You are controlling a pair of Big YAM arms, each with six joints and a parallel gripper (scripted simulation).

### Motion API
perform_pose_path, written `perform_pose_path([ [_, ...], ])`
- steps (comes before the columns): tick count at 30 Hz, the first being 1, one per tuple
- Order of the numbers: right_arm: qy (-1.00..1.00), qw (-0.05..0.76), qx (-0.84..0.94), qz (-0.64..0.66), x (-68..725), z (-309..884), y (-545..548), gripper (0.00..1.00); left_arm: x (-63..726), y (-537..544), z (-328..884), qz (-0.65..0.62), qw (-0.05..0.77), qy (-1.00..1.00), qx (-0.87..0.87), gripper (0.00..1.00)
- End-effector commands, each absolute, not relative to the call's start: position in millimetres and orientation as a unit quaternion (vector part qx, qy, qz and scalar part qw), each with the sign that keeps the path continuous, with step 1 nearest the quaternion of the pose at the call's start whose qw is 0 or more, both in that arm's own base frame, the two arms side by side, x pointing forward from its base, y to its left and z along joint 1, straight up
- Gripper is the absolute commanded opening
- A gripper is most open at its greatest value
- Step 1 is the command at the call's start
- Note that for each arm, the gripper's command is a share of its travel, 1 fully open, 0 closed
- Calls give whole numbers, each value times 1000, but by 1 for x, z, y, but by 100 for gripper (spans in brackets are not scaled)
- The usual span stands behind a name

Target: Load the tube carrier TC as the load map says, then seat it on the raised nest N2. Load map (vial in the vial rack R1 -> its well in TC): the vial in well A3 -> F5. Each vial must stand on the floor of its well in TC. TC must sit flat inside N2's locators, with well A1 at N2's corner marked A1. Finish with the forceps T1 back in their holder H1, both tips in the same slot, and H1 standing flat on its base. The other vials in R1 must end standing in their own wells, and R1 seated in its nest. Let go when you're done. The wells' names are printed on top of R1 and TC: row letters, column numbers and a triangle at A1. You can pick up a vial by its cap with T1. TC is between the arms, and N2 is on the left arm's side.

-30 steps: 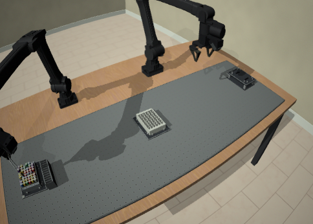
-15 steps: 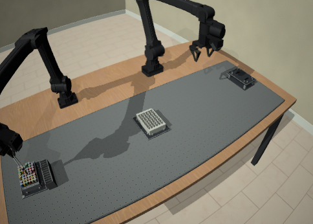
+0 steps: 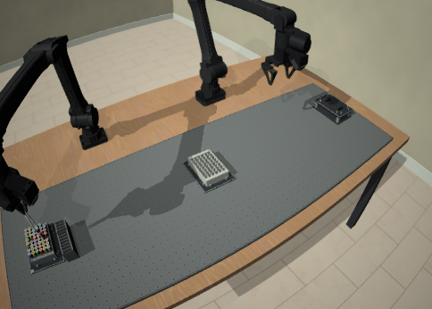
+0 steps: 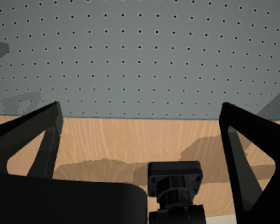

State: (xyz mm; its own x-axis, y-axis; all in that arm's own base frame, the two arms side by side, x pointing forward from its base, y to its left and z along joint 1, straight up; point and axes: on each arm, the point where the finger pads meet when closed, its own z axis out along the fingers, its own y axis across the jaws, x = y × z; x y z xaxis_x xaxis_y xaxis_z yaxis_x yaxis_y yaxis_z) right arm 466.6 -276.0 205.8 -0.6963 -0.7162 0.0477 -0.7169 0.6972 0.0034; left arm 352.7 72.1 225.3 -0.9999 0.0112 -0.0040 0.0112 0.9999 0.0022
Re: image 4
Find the grey curved work surface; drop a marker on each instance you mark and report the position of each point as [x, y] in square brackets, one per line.
[140, 59]

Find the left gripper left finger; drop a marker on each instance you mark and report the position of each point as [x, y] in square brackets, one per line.
[17, 133]

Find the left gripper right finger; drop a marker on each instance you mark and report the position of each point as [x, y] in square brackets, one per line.
[250, 207]

